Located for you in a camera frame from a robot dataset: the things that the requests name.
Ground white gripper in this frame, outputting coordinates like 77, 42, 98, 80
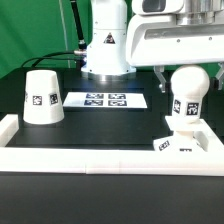
126, 0, 224, 93

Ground white lamp bulb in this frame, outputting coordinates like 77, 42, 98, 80
171, 65, 210, 123

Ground white lamp base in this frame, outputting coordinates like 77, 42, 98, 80
153, 116, 206, 152

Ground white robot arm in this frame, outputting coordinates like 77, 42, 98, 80
82, 0, 224, 91

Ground white conical lamp shade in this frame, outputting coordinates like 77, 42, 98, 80
23, 70, 64, 125

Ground white marker sheet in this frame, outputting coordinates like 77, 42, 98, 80
63, 92, 147, 109

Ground black hose with connector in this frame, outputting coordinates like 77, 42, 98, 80
69, 0, 89, 56

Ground white U-shaped frame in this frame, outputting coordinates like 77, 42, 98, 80
0, 114, 224, 176

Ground black cable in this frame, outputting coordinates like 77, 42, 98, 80
20, 50, 83, 69

